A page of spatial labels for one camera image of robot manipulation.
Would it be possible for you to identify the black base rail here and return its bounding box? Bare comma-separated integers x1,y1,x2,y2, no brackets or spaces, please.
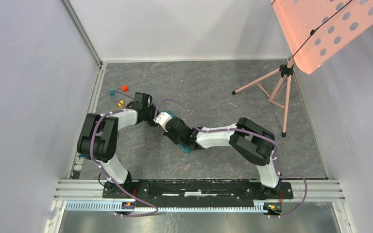
102,179,294,209

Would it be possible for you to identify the teal cube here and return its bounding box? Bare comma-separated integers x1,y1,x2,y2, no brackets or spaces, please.
108,89,115,96

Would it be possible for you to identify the pink tripod stand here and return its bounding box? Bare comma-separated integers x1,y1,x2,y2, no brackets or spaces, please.
231,56,295,137

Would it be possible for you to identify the yellow cube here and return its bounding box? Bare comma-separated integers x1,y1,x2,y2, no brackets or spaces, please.
118,100,125,108

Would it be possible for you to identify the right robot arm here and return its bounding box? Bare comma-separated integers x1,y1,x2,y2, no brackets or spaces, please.
156,116,281,198

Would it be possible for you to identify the orange cube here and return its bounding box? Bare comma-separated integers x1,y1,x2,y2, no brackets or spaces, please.
121,85,129,92

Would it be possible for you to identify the pink perforated panel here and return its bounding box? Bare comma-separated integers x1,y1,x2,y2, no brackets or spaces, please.
271,0,373,74

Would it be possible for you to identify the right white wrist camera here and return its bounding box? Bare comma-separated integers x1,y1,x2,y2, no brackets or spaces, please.
154,110,174,131

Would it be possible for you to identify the teal cloth napkin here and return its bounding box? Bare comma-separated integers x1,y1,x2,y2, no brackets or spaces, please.
165,110,192,153

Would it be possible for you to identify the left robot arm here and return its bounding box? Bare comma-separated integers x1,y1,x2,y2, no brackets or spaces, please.
77,92,156,198

